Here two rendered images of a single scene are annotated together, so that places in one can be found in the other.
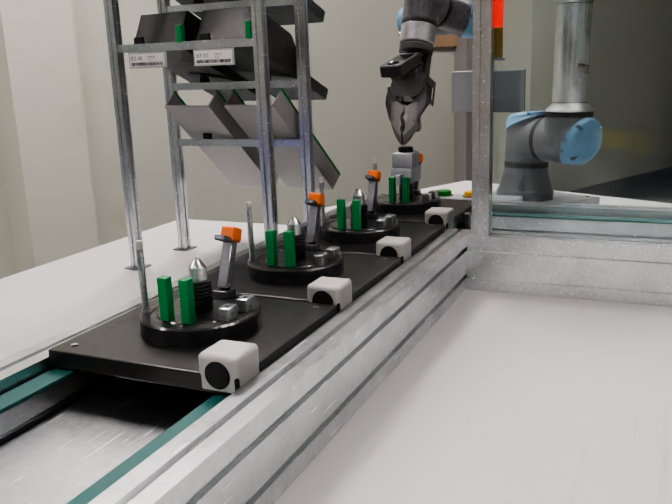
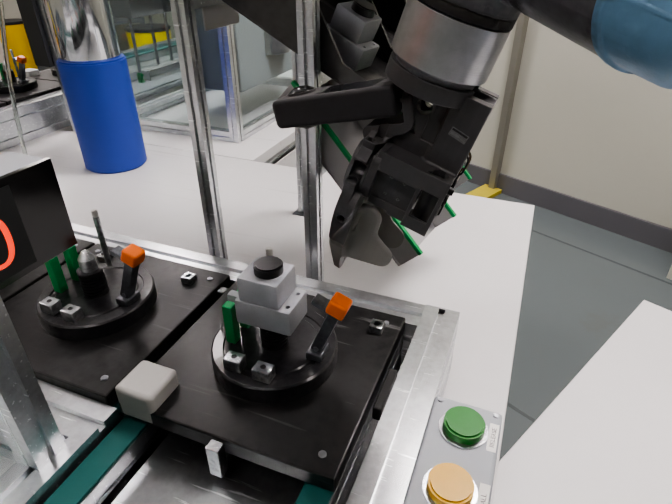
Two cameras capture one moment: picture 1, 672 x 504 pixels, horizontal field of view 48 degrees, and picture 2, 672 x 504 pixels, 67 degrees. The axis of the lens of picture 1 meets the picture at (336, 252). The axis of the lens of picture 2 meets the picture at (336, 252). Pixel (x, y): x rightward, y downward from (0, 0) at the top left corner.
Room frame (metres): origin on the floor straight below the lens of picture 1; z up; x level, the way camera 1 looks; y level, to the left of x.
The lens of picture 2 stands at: (1.56, -0.57, 1.37)
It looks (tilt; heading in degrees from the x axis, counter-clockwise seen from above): 32 degrees down; 87
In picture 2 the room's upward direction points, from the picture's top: straight up
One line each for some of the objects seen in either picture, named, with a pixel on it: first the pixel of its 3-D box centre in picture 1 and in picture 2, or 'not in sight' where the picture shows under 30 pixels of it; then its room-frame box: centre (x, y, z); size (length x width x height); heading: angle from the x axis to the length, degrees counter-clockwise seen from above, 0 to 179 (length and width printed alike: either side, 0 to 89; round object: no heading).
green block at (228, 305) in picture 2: (405, 190); (231, 322); (1.47, -0.14, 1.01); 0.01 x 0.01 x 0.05; 66
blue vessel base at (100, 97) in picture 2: not in sight; (104, 113); (1.03, 0.73, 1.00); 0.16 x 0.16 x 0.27
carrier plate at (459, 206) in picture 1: (406, 212); (276, 361); (1.51, -0.15, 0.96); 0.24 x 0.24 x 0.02; 66
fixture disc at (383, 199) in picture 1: (406, 203); (275, 348); (1.51, -0.15, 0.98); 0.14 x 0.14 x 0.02
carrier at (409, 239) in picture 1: (358, 211); (91, 277); (1.28, -0.04, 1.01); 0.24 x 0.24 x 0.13; 66
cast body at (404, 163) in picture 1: (404, 164); (262, 289); (1.50, -0.14, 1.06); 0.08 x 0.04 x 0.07; 156
